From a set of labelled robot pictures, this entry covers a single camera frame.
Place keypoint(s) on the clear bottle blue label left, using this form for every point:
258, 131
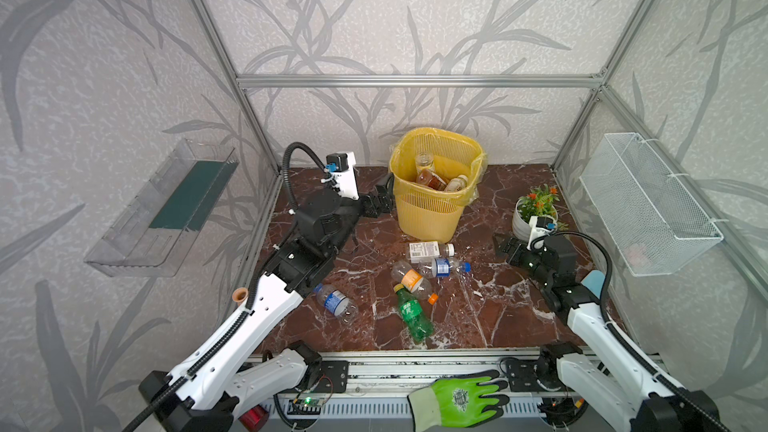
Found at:
336, 303

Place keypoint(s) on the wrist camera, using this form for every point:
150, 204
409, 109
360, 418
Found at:
540, 226
341, 167

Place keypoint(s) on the green black work glove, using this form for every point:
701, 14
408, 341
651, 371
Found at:
464, 401

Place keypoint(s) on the white wire mesh basket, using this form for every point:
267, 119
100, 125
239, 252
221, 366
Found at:
654, 221

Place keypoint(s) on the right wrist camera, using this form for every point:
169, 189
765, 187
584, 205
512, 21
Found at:
540, 226

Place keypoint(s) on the clear acrylic wall shelf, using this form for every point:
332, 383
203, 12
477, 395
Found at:
153, 235

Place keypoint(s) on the small clear bottle blue label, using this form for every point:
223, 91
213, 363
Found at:
444, 268

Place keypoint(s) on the light blue bottle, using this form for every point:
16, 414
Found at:
594, 282

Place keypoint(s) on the yellow plastic bin liner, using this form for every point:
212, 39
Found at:
452, 154

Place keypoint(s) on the clear bottle white green label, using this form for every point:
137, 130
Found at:
424, 161

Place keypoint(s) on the square clear bottle white label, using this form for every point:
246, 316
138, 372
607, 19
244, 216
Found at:
421, 252

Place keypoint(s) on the green soda bottle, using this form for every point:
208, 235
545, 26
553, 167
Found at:
412, 314

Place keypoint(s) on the green circuit board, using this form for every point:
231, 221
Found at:
306, 406

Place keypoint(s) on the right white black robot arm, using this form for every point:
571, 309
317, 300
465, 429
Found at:
632, 393

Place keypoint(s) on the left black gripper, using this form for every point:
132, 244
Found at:
369, 204

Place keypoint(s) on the small terracotta vase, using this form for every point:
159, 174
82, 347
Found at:
240, 295

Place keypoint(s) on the white pot artificial flowers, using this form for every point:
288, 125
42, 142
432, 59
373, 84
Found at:
540, 201

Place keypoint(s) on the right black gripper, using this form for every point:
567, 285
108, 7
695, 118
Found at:
512, 250

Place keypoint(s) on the yellow red label tea bottle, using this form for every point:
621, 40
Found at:
429, 178

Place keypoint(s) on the clear bottle orange label cap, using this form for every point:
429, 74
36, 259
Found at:
411, 279

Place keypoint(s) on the yellow slatted waste bin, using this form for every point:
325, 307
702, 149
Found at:
427, 225

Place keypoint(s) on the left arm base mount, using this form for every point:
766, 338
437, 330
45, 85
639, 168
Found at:
325, 377

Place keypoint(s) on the orange white milk tea bottle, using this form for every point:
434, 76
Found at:
457, 184

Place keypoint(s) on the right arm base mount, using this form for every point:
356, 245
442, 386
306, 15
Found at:
528, 375

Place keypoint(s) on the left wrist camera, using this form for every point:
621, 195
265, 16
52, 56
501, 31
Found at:
341, 167

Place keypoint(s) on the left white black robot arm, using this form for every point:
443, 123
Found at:
210, 389

